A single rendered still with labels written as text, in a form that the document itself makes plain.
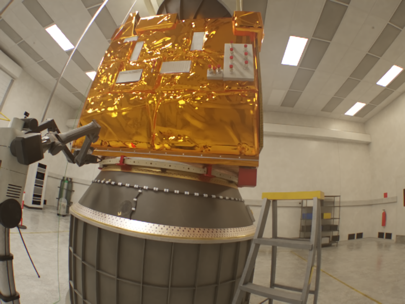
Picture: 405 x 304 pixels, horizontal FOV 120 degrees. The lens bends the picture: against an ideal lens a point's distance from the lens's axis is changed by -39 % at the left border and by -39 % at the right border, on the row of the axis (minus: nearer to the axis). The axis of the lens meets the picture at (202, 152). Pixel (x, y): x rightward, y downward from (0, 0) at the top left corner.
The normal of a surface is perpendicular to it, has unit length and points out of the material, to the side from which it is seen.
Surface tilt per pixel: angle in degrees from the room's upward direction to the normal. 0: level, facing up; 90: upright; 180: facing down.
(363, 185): 90
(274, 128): 90
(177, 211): 62
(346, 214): 90
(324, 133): 90
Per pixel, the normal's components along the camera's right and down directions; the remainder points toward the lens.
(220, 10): -0.27, 0.54
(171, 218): 0.25, -0.66
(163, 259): 0.22, -0.24
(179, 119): -0.21, -0.30
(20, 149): -0.10, 0.25
